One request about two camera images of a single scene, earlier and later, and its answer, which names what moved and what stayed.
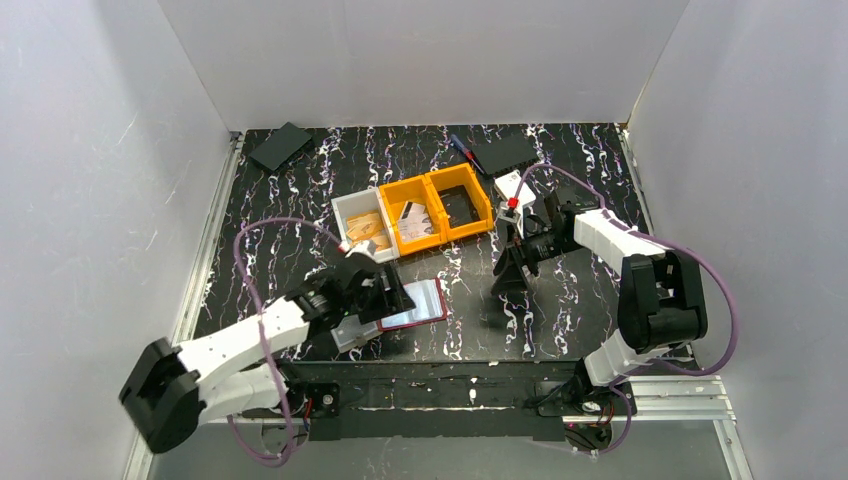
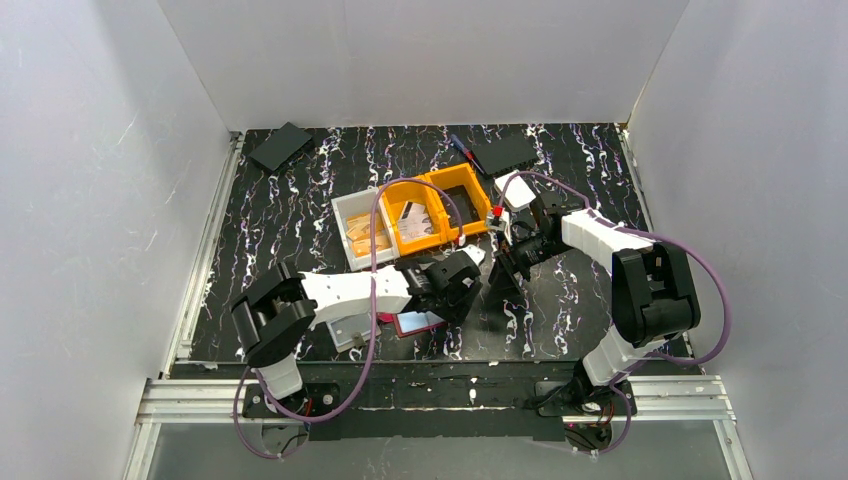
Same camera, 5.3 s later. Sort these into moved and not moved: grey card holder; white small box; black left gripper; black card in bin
Moved: black left gripper
Not moved: black card in bin; grey card holder; white small box
